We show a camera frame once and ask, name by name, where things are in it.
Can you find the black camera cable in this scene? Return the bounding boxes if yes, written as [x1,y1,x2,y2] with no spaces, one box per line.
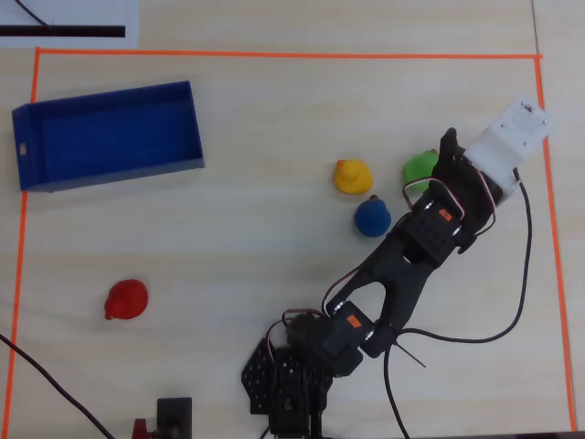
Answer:
[382,167,534,439]

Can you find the red rubber duck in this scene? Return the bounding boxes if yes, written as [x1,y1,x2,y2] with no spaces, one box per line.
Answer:
[103,278,150,321]

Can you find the long horizontal orange tape line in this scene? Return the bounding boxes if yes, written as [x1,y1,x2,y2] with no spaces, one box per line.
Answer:
[35,47,544,61]

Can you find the thin black zip tie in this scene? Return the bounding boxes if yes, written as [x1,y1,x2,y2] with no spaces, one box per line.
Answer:
[393,338,428,369]

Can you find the yellow rubber duck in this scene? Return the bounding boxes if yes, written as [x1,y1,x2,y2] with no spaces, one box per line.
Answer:
[333,158,374,197]

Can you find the thick black cable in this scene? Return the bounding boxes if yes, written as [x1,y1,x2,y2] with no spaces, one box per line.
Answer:
[0,332,116,439]

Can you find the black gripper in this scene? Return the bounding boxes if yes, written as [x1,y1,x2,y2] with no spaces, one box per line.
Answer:
[431,127,498,240]

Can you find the thin black cable on paper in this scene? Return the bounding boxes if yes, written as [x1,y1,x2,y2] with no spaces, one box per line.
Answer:
[15,0,55,32]

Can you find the green rubber duck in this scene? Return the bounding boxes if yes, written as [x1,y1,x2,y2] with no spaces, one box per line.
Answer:
[402,149,441,195]

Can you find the blue plastic box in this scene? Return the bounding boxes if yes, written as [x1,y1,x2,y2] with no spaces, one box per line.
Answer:
[11,80,206,193]

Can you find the blue rubber duck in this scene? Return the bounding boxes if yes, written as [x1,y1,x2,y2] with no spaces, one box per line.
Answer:
[354,195,393,238]

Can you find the white paper with black bar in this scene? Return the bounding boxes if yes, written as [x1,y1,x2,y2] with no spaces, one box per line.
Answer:
[0,0,139,48]

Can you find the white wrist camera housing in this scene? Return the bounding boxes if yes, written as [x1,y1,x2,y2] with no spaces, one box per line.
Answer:
[464,93,558,199]

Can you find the small black box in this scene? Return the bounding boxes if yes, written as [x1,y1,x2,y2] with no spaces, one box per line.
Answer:
[155,397,194,439]

